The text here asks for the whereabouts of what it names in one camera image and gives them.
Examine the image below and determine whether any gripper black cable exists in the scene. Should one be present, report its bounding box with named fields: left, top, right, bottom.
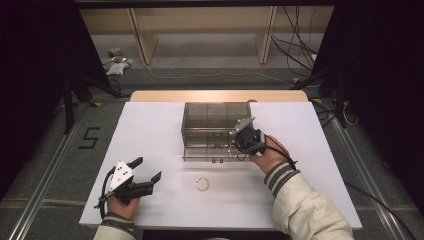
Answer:
left=93, top=167, right=116, bottom=222
left=264, top=143, right=418, bottom=240

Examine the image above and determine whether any bundle of black cables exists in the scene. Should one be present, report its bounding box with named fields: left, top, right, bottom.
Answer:
left=269, top=5, right=318, bottom=78

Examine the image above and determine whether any black metal stand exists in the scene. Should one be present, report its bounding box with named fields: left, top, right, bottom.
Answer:
left=289, top=65, right=348, bottom=130
left=62, top=70, right=131, bottom=135

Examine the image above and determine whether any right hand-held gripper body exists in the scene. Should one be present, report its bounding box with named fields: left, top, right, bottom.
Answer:
left=229, top=116, right=267, bottom=157

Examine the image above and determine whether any white floor cable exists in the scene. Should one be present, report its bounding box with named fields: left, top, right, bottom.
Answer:
left=143, top=62, right=322, bottom=90

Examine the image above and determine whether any aluminium floor rail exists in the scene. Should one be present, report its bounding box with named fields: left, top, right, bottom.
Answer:
left=7, top=102, right=92, bottom=240
left=329, top=116, right=413, bottom=240

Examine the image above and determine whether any thin white cable loop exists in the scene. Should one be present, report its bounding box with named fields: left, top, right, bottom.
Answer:
left=342, top=100, right=360, bottom=127

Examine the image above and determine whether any white board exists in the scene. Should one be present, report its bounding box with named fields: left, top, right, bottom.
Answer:
left=79, top=101, right=363, bottom=231

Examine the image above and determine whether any black curtain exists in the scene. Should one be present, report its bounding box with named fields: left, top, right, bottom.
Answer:
left=310, top=0, right=424, bottom=216
left=0, top=0, right=112, bottom=201

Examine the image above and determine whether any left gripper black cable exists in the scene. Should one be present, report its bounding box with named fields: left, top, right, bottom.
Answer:
left=93, top=167, right=116, bottom=222

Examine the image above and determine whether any person's left hand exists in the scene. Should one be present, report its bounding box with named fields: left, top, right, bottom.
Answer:
left=106, top=195, right=141, bottom=221

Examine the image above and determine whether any light wooden shelf unit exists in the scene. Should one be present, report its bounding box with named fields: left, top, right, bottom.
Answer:
left=79, top=5, right=335, bottom=66

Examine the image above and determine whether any white cloth bundle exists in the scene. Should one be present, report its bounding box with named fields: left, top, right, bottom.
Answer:
left=105, top=59, right=134, bottom=76

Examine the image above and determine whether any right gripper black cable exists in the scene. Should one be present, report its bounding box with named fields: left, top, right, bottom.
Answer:
left=264, top=143, right=418, bottom=240

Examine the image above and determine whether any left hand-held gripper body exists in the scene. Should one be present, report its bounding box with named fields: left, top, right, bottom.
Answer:
left=101, top=160, right=156, bottom=206

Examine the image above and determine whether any smoky transparent drawer organizer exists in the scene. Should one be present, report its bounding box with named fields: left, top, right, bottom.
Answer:
left=180, top=101, right=253, bottom=149

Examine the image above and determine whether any wooden table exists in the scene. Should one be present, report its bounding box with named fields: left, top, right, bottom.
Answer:
left=129, top=89, right=309, bottom=103

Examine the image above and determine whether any person's right hand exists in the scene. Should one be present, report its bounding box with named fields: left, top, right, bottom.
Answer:
left=249, top=134, right=291, bottom=175

